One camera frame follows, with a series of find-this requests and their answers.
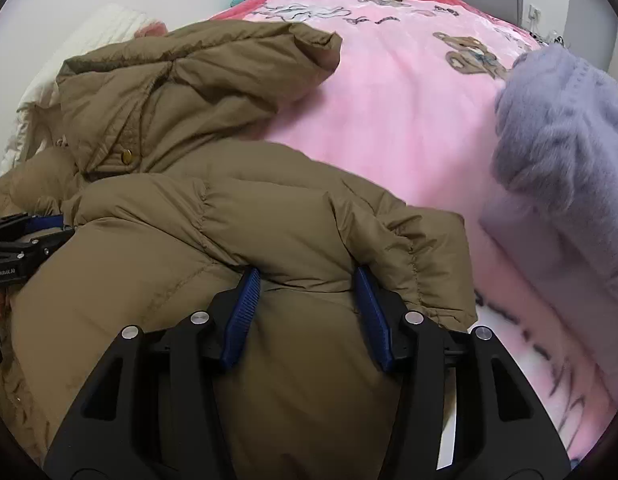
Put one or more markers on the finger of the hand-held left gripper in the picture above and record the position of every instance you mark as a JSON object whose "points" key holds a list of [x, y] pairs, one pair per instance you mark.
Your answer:
{"points": [[39, 222], [44, 245]]}

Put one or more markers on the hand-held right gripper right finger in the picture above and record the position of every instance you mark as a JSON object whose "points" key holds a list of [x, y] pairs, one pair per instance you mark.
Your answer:
{"points": [[374, 310]]}

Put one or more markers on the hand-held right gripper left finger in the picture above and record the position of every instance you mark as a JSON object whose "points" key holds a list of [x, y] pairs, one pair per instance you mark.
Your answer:
{"points": [[241, 310]]}

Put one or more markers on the brown puffer jacket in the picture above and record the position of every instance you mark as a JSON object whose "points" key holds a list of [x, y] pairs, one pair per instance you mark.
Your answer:
{"points": [[189, 220]]}

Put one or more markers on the purple knit sweater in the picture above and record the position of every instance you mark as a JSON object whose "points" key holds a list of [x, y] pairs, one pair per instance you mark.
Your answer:
{"points": [[559, 160]]}

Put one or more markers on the pink printed blanket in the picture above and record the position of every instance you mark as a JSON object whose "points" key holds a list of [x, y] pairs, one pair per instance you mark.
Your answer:
{"points": [[399, 110]]}

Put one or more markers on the cluttered nightstand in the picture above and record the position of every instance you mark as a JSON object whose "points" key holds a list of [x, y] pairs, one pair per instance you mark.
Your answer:
{"points": [[549, 37]]}

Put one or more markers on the white wall outlet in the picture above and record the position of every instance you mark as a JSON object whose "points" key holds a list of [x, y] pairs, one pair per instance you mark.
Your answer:
{"points": [[534, 13]]}

